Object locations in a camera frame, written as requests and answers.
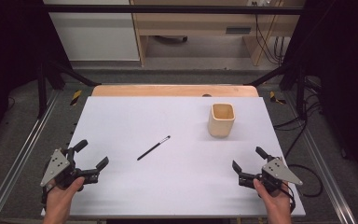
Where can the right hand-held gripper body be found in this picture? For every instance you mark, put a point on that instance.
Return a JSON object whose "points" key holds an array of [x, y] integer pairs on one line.
{"points": [[278, 171]]}

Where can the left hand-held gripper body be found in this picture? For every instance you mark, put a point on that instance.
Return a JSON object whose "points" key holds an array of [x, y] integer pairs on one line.
{"points": [[56, 166]]}

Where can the cream ceramic square cup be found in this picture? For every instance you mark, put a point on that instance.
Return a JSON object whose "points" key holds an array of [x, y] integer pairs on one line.
{"points": [[219, 127]]}

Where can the black pen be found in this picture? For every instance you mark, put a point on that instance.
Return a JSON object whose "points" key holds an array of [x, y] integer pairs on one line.
{"points": [[154, 148]]}

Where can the person's right hand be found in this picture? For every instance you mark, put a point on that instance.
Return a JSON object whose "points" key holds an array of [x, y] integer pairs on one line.
{"points": [[276, 202]]}

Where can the person's left hand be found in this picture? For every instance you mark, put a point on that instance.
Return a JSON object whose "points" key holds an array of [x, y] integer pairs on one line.
{"points": [[60, 199]]}

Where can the white table mat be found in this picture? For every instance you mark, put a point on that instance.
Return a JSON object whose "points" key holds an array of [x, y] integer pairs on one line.
{"points": [[174, 180]]}

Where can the wooden table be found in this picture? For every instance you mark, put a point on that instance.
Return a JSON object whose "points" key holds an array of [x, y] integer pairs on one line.
{"points": [[155, 90]]}

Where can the white cabinet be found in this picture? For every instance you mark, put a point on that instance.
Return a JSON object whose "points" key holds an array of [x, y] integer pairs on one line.
{"points": [[96, 37]]}

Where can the light wooden desk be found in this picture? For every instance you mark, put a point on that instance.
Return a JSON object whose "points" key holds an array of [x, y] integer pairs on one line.
{"points": [[199, 21]]}

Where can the metal floor rail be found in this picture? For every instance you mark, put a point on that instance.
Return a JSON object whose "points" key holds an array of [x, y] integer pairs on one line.
{"points": [[21, 149], [323, 161]]}

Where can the black frame stand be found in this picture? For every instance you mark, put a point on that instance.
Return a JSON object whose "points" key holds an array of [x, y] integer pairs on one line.
{"points": [[300, 93], [42, 90]]}

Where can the black horizontal frame bar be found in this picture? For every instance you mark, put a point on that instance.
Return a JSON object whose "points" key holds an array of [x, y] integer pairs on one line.
{"points": [[167, 9]]}

